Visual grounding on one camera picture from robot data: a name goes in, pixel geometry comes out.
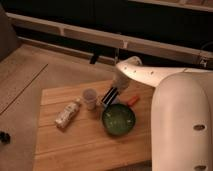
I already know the black striped eraser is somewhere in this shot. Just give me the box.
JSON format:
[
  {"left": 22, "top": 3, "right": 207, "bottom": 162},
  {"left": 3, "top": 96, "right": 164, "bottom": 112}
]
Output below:
[{"left": 101, "top": 87, "right": 118, "bottom": 105}]

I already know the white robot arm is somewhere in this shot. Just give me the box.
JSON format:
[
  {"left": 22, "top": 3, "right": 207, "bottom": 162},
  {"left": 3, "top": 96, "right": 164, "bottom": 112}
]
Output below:
[{"left": 115, "top": 56, "right": 213, "bottom": 171}]

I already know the orange marker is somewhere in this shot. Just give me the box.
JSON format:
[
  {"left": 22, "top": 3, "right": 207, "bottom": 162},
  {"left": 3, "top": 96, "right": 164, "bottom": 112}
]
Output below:
[{"left": 126, "top": 95, "right": 140, "bottom": 107}]

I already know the clear plastic cup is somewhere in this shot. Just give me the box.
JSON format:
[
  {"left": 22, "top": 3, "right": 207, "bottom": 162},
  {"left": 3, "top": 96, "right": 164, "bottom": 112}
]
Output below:
[{"left": 82, "top": 88, "right": 97, "bottom": 110}]

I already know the green bowl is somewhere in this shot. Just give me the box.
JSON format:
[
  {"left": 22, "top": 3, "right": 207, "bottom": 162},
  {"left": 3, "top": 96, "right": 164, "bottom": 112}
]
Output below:
[{"left": 101, "top": 104, "right": 136, "bottom": 136}]

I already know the wooden board table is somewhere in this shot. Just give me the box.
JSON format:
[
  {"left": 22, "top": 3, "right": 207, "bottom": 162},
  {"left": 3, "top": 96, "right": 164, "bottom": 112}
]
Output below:
[{"left": 33, "top": 81, "right": 154, "bottom": 171}]

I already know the small white bottle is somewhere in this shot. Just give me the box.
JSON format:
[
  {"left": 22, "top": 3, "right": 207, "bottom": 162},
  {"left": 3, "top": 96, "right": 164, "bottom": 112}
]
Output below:
[{"left": 55, "top": 98, "right": 81, "bottom": 129}]

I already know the black floor object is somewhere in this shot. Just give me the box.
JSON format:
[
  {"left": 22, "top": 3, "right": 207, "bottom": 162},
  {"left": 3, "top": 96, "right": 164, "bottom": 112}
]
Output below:
[{"left": 0, "top": 131, "right": 11, "bottom": 144}]

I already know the white wall rail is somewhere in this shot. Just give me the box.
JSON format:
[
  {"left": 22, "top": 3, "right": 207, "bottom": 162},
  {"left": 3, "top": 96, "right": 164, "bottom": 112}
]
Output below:
[{"left": 6, "top": 12, "right": 213, "bottom": 64}]

